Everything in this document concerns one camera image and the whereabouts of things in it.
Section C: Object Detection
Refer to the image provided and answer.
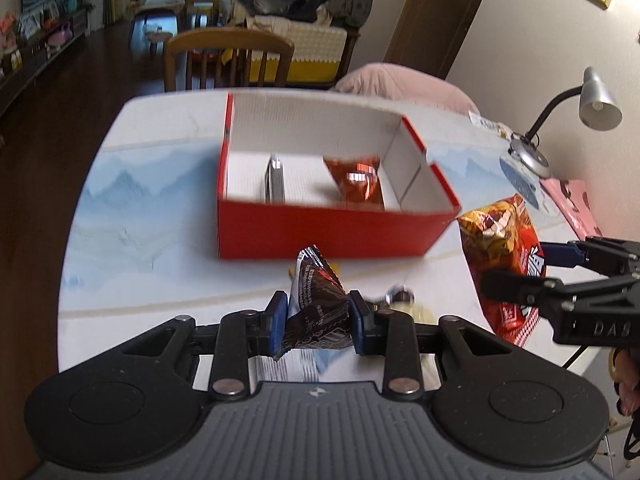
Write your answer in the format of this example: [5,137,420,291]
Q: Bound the wooden coffee table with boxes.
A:
[127,0,188,26]

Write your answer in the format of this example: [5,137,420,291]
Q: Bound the brown wooden door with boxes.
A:
[382,0,501,81]

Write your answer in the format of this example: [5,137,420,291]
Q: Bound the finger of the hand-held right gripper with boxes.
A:
[481,269,640,322]
[537,236,640,278]

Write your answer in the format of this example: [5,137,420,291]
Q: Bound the red chips bag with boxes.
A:
[456,194,548,348]

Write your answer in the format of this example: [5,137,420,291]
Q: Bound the red cardboard box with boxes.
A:
[216,91,462,261]

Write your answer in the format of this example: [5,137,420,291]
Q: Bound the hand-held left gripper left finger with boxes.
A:
[120,290,291,402]

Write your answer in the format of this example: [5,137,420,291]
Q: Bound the pile of dark clothing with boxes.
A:
[235,0,373,31]

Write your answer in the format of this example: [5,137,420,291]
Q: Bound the red shiny snack packet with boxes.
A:
[322,156,386,210]

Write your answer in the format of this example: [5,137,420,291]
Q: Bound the pink padded jacket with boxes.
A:
[334,62,481,116]

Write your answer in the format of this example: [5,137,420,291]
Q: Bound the silver snack packet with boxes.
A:
[261,155,287,205]

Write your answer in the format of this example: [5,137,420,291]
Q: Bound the person's right hand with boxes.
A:
[609,346,640,417]

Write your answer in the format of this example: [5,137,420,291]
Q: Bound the small wooden stool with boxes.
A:
[145,31,173,66]

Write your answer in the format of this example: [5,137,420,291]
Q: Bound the shiny wrapped candy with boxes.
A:
[382,284,417,306]

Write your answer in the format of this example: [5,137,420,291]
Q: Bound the sofa with white lace cover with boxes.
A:
[220,0,361,88]

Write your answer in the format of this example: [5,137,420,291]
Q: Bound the pink booklet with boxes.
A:
[542,177,608,241]

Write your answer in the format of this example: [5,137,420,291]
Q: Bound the black cable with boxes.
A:
[562,344,591,370]

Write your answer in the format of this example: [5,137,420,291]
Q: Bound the pale yellow snack packet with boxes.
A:
[387,301,437,326]

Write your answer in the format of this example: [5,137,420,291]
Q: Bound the dark brown snack packet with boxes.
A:
[272,245,353,363]

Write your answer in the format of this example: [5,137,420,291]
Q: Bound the dark television cabinet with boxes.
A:
[0,5,96,116]

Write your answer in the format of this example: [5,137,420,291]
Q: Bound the brown wooden chair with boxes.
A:
[164,27,296,93]

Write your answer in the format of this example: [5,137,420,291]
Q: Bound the silver desk lamp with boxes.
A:
[500,66,623,180]

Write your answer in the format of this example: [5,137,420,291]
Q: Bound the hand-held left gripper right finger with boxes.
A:
[347,289,507,401]

